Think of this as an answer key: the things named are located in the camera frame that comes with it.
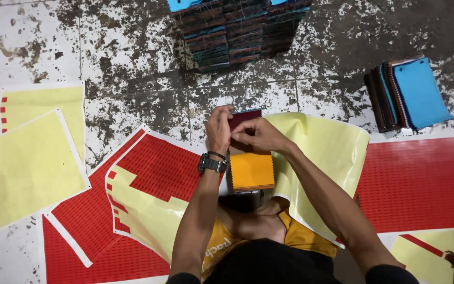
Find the yellow sheet with red strip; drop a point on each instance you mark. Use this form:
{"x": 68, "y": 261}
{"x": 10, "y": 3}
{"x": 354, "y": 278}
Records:
{"x": 420, "y": 260}

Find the dark red fabric swatch booklet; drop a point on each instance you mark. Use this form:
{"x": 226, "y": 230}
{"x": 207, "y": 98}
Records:
{"x": 246, "y": 116}

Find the black wristwatch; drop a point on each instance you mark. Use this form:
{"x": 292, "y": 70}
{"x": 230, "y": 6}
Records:
{"x": 212, "y": 164}

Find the curled yellow backing sheet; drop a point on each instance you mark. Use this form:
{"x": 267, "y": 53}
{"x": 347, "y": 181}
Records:
{"x": 325, "y": 165}

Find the orange fabric swatch stack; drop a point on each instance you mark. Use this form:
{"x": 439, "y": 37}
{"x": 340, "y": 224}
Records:
{"x": 252, "y": 171}

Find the yellow printed shorts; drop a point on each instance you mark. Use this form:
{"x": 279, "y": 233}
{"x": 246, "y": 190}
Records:
{"x": 306, "y": 236}

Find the red sticker sheet white border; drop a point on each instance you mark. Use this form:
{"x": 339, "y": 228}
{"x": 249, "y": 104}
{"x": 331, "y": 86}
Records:
{"x": 89, "y": 236}

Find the pile of dark swatch stacks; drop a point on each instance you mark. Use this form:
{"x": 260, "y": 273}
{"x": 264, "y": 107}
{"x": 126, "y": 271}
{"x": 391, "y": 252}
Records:
{"x": 235, "y": 33}

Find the large blank yellow backing sheet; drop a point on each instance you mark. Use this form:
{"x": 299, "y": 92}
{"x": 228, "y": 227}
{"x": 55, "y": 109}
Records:
{"x": 22, "y": 173}

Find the person's right hand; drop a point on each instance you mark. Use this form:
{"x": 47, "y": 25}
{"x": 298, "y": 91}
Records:
{"x": 262, "y": 136}

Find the person's left hand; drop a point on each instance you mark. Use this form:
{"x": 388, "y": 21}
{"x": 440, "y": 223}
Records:
{"x": 217, "y": 132}

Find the yellow sheet with red stickers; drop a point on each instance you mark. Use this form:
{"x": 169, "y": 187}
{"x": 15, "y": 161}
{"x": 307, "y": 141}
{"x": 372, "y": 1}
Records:
{"x": 45, "y": 104}

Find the black shirt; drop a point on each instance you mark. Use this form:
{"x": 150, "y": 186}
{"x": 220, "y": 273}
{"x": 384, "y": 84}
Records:
{"x": 274, "y": 264}

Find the person's left fingers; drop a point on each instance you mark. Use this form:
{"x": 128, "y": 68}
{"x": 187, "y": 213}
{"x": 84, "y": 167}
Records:
{"x": 222, "y": 110}

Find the wide red sticker sheet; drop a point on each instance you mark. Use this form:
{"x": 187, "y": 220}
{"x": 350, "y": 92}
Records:
{"x": 420, "y": 185}

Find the red sticker sheet partly peeled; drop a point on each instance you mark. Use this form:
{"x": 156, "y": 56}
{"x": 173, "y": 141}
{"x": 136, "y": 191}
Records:
{"x": 152, "y": 185}

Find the blue-topped fabric swatch stack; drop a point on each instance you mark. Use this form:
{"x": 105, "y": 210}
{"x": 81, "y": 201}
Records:
{"x": 416, "y": 92}

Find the person's leg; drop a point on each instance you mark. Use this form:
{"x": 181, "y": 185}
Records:
{"x": 256, "y": 223}

